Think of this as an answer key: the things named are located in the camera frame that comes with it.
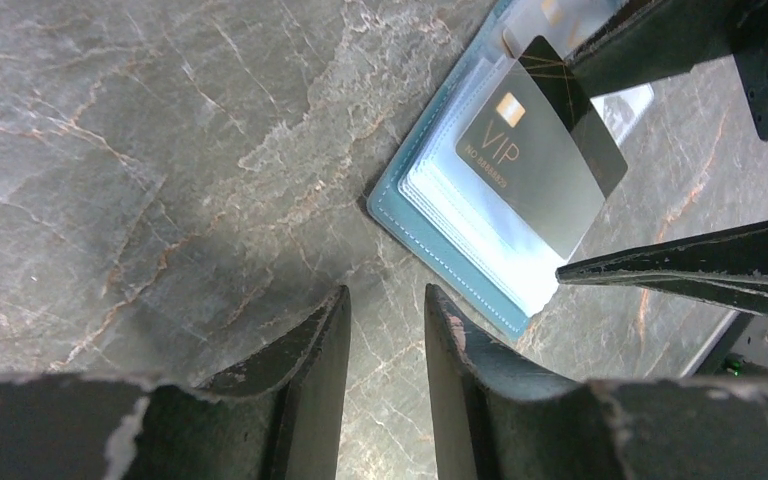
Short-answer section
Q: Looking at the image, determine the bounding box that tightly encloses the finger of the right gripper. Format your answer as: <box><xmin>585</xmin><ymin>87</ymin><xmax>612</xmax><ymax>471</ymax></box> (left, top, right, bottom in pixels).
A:
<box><xmin>556</xmin><ymin>220</ymin><xmax>768</xmax><ymax>316</ymax></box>
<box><xmin>565</xmin><ymin>0</ymin><xmax>762</xmax><ymax>96</ymax></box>

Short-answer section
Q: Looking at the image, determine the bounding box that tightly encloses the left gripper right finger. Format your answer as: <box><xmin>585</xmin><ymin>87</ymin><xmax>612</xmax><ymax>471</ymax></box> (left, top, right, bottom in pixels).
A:
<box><xmin>424</xmin><ymin>284</ymin><xmax>768</xmax><ymax>479</ymax></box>

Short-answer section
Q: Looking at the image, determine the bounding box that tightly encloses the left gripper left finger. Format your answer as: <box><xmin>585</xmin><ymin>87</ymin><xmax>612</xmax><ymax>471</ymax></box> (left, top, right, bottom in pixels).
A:
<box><xmin>0</xmin><ymin>286</ymin><xmax>351</xmax><ymax>479</ymax></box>

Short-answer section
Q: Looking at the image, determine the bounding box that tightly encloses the black VIP card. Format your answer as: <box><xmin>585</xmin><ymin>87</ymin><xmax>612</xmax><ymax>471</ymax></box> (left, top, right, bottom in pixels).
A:
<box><xmin>456</xmin><ymin>36</ymin><xmax>628</xmax><ymax>260</ymax></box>

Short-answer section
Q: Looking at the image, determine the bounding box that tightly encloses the white VIP card in holder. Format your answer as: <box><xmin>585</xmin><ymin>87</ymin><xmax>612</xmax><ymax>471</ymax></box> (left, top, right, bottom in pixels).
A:
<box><xmin>501</xmin><ymin>0</ymin><xmax>624</xmax><ymax>57</ymax></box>

